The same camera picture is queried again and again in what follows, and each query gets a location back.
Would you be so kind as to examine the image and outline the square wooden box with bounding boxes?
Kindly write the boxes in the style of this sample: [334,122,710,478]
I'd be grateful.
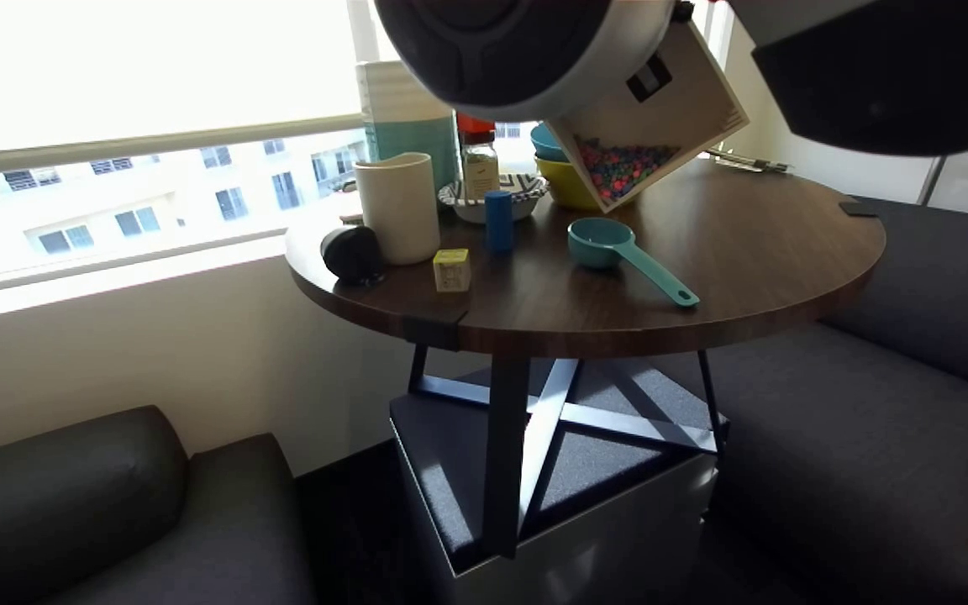
[549,13,754,215]

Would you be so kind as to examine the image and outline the blue measuring cup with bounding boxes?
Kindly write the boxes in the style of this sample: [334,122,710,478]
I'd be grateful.
[564,215,701,313]

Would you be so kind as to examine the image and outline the colourful beads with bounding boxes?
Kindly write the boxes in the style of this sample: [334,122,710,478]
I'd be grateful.
[567,135,684,212]

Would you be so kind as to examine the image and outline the small metal object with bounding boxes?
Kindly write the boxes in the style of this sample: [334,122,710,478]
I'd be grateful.
[717,147,793,177]

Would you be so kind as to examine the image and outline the red container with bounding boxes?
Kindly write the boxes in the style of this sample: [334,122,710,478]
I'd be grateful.
[455,109,502,147]

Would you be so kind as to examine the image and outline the patterned small bowl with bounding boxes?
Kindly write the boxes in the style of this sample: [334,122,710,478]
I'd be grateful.
[434,168,552,230]

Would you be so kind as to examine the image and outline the small cream jar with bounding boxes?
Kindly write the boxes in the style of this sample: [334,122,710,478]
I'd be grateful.
[461,146,503,203]

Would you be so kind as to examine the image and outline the round wooden table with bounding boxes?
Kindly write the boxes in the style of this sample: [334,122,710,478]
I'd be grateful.
[281,146,891,565]

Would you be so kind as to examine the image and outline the dark cup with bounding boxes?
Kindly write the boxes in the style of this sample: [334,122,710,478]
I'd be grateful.
[480,190,518,259]

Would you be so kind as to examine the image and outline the white and teal utensil crock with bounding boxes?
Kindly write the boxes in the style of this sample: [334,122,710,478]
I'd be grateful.
[354,57,462,196]

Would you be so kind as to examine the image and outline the yellow wooden cube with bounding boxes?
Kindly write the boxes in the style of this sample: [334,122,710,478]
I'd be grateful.
[429,246,474,296]

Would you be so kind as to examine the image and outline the glass jar with contents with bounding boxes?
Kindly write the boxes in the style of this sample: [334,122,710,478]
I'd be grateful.
[354,147,444,269]

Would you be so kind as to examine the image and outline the black round object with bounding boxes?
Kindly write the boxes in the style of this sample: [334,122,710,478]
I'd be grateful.
[316,221,390,288]

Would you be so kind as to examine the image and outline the dark grey fabric sofa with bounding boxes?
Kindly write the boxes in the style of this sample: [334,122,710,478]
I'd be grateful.
[713,199,968,605]

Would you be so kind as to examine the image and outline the white roller window blind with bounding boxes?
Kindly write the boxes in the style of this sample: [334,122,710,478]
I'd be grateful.
[0,0,373,181]

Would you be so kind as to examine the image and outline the dark leather armchair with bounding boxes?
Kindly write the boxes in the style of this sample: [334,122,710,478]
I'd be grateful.
[0,401,318,605]

